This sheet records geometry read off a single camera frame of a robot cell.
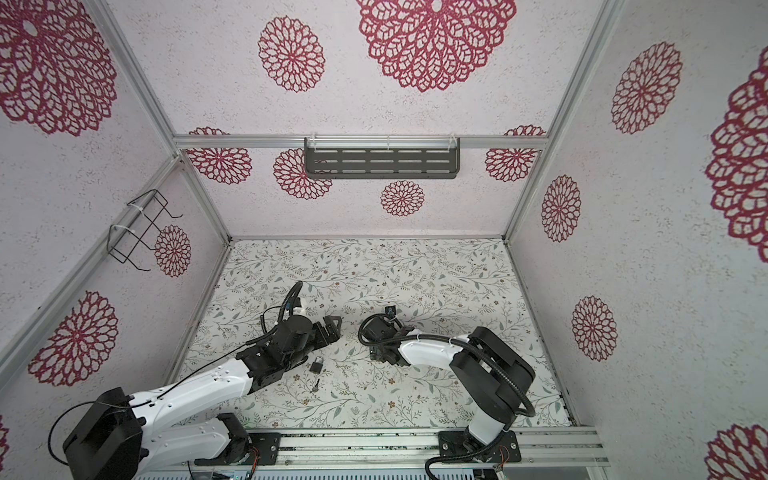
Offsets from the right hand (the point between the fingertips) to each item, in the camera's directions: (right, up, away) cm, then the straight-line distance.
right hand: (388, 342), depth 91 cm
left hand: (-16, +6, -8) cm, 19 cm away
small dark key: (-21, -11, -8) cm, 25 cm away
